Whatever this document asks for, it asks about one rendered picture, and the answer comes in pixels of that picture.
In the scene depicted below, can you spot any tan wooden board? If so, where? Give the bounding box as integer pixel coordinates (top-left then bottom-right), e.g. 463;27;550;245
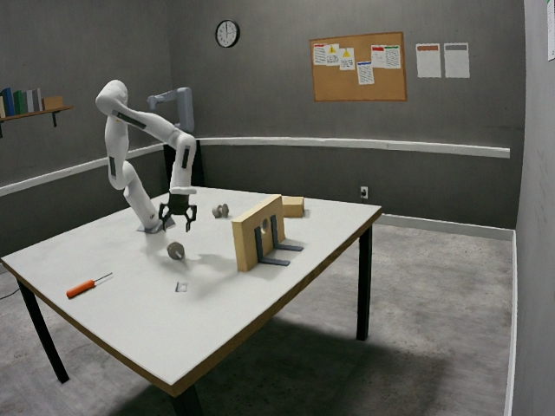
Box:
232;194;285;272

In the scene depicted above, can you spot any orange-handled screwdriver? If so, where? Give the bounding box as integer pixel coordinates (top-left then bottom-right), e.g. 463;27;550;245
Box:
66;273;111;298

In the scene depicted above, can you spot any beige door knob with square spindle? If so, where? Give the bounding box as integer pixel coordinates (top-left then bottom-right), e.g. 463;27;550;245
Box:
166;240;185;260

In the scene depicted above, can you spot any brown cardboard box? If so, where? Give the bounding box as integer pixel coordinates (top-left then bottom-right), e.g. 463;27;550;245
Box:
283;197;304;218

